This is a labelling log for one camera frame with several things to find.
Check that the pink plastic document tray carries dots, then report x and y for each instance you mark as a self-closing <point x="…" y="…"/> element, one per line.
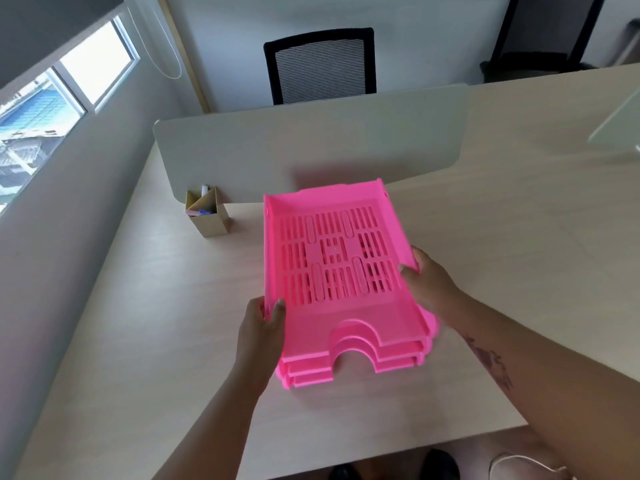
<point x="311" y="381"/>
<point x="306" y="367"/>
<point x="345" y="314"/>

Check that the grey roller blind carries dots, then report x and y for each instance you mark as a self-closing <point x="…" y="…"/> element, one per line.
<point x="45" y="29"/>

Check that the cardboard pen holder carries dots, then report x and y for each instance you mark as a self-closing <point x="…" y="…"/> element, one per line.
<point x="212" y="222"/>

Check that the person's left hand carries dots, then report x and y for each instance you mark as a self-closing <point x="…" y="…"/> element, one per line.
<point x="257" y="344"/>

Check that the white desk divider panel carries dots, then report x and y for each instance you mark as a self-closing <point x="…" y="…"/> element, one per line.
<point x="617" y="122"/>

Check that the person's black shoe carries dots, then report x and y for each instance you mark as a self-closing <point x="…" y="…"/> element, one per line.
<point x="440" y="465"/>
<point x="345" y="472"/>

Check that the blue and pink marker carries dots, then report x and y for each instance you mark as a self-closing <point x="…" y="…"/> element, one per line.
<point x="200" y="212"/>

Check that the person's left forearm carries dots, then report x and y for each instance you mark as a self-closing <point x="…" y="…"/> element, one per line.
<point x="215" y="434"/>

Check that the wooden wall trim strip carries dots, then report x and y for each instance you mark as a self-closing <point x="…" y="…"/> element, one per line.
<point x="187" y="59"/>

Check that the grey desk divider panel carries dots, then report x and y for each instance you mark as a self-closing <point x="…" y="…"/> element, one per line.
<point x="310" y="144"/>

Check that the person's right hand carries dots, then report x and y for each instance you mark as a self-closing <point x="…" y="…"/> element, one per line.
<point x="434" y="289"/>

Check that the person's right forearm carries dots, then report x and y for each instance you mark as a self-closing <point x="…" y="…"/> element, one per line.
<point x="550" y="389"/>

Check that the black mesh office chair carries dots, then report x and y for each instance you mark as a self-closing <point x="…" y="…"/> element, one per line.
<point x="320" y="67"/>

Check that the window with white frame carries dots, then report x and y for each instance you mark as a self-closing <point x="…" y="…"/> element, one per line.
<point x="45" y="114"/>

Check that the person's right thumb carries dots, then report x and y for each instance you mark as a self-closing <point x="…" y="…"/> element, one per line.
<point x="409" y="275"/>

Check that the person's left thumb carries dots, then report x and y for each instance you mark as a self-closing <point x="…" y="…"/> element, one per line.
<point x="279" y="312"/>

